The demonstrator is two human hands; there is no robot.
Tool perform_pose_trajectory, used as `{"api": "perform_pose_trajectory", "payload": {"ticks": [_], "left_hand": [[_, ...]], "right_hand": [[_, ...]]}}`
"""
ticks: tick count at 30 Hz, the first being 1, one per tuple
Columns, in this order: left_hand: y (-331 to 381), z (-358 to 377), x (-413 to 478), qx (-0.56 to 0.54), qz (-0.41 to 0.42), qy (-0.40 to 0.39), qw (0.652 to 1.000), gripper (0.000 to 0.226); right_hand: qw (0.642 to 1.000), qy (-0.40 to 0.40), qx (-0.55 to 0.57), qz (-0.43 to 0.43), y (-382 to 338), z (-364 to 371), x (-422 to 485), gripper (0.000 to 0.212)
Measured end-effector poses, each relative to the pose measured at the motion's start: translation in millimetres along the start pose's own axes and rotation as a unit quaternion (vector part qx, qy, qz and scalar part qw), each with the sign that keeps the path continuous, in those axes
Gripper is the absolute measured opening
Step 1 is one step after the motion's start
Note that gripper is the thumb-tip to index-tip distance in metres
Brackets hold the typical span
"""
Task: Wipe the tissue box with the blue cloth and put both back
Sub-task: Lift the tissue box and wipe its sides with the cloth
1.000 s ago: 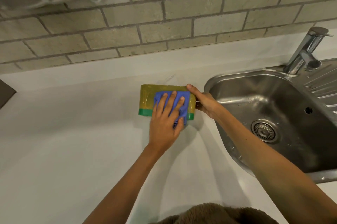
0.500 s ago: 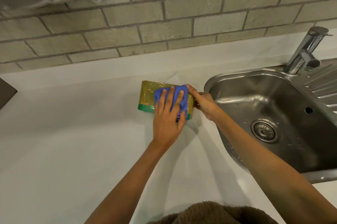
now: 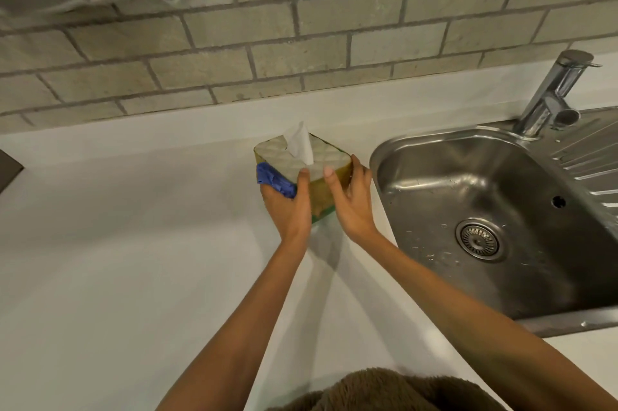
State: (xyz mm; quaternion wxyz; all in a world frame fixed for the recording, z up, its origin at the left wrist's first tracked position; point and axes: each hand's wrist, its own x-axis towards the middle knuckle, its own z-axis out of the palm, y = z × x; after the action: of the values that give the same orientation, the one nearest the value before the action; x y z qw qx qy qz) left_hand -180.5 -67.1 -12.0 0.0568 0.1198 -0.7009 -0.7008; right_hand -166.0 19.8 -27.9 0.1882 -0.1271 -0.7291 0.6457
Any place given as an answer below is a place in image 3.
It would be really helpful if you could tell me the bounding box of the person's right hand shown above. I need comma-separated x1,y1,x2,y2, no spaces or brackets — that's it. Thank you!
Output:
323,154,380,245

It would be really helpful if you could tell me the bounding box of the person's left hand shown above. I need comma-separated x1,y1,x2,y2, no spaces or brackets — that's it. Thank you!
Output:
259,167,313,245

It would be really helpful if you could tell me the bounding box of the blue microfibre cloth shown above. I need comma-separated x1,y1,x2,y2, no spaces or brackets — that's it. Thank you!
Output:
256,162,298,200

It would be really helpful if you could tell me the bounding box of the yellow green tissue box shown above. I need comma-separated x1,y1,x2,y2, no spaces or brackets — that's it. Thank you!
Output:
254,133,353,224

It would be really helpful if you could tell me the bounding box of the person's left forearm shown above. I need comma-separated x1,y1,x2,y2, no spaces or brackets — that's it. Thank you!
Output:
155,231,310,411

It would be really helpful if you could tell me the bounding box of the person's right forearm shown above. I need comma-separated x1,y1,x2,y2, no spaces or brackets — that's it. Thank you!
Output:
357,229,618,411

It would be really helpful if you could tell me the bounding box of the metal sink drain strainer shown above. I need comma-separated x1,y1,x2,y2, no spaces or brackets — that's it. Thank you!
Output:
454,218,507,263

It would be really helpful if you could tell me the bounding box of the stainless steel sink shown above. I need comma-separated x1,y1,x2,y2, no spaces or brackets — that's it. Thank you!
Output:
369,106,618,338

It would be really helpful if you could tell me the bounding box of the chrome faucet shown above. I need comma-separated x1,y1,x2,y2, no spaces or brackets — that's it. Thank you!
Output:
512,49,603,140

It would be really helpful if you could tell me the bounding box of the dark grey panel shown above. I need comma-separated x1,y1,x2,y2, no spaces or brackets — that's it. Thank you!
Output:
0,149,25,195

